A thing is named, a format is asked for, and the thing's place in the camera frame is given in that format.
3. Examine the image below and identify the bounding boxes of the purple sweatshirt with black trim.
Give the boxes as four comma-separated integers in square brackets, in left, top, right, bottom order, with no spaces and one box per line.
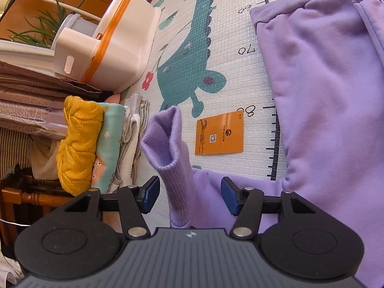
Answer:
[141,0,383,287]

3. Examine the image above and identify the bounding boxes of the mint green folded cloth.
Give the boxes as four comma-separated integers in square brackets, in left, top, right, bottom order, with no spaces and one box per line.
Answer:
[91,103,125,194]

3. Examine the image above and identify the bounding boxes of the grey white folded cloths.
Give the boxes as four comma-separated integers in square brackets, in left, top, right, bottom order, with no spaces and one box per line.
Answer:
[107,93,150,193]

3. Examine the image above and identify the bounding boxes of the orange card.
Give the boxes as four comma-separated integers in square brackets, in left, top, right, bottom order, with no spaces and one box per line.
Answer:
[195,111,244,155]

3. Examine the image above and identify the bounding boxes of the yellow knitted folded garment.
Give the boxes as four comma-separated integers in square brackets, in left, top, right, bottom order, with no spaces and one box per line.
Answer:
[56,96,103,196]

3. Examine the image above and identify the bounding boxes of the white orange storage box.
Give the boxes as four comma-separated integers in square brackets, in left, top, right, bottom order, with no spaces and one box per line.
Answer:
[53,0,162,94]

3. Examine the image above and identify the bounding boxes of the brown curtain fabric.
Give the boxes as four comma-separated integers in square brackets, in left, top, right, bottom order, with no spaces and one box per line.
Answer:
[1,61,102,140]

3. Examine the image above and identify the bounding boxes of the cartoon patterned play mat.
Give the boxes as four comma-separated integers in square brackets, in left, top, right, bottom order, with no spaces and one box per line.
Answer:
[120,0,331,232]

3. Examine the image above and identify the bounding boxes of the grey plant pot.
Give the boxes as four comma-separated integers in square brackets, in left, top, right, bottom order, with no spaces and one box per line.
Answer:
[50,14,97,50]

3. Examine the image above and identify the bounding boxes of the green potted plant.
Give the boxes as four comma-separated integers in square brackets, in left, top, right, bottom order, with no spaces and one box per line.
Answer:
[1,0,72,48]

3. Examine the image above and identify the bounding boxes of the wooden furniture frame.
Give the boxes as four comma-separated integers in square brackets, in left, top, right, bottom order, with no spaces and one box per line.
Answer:
[1,164,72,248]

